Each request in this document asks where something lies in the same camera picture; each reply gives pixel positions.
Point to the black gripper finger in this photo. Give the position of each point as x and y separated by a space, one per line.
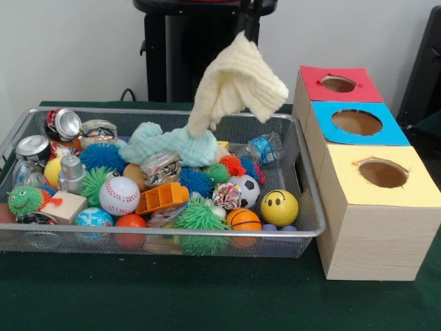
256 20
243 17

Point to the cream cloth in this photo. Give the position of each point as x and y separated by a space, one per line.
237 79

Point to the light blue cloth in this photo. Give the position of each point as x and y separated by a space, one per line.
172 143

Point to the shallow clear mesh bin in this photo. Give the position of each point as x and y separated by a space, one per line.
296 245

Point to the wooden box with three holes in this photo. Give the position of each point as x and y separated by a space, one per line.
379 241

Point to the crushed clear plastic bottle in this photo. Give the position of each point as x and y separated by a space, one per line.
265 146

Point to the small soccer ball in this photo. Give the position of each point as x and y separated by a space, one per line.
246 189

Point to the crushed silver can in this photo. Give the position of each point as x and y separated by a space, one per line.
161 169

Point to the black upright panel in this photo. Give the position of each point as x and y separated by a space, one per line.
423 69

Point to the yellow smiley ball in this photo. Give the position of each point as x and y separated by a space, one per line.
279 208

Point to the blue spiky ball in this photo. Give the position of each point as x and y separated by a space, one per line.
103 157

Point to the small orange basketball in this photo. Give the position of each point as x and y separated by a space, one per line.
243 219

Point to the dark green table cloth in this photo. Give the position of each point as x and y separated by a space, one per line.
430 138
206 293

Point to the white baseball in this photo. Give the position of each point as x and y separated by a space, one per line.
119 196

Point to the blue globe ball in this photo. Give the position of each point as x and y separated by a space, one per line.
94 218

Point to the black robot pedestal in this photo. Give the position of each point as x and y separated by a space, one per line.
179 51

